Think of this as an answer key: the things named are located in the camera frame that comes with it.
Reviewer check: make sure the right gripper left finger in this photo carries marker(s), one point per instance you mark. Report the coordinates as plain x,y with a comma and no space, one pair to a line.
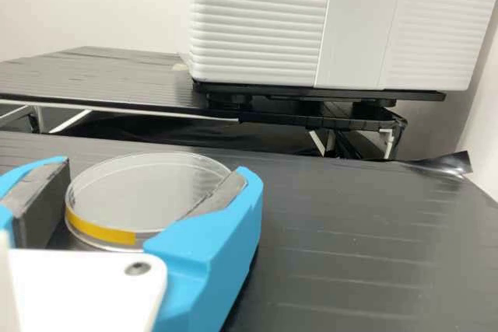
35,200

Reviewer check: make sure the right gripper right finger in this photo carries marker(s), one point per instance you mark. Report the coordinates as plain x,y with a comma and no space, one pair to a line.
210,246

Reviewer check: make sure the petri dish lid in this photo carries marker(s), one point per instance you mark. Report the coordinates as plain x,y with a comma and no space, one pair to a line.
148,192

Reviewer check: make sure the black platform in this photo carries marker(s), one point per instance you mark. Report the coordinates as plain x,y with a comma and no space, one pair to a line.
97,75
350,250

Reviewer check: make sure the incubator door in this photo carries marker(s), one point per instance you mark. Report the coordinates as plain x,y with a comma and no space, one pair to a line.
264,17

